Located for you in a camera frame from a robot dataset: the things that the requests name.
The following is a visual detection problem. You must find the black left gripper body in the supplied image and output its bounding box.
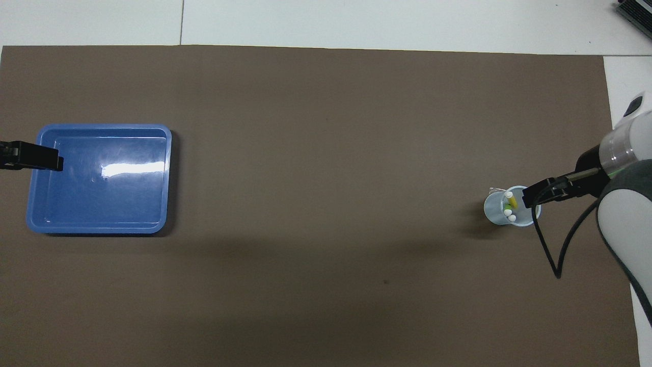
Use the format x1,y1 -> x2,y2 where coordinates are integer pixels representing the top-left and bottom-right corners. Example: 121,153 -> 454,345
0,141 -> 20,170

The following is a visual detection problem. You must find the translucent pale blue cup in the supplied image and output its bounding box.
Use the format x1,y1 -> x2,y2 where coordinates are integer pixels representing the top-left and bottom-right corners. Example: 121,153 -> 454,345
483,185 -> 542,228

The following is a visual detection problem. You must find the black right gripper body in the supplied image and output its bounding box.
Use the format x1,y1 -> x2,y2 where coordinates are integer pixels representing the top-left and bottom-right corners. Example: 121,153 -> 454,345
555,145 -> 611,200

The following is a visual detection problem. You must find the brown table mat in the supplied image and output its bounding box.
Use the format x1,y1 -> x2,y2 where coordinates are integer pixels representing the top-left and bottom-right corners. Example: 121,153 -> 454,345
0,45 -> 641,367

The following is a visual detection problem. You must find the blue plastic tray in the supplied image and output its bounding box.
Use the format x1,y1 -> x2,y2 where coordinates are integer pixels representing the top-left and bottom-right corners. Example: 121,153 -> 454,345
26,123 -> 173,235

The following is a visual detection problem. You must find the grey ribbed device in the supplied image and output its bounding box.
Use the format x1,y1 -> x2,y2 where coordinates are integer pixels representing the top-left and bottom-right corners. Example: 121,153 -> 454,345
615,0 -> 652,40

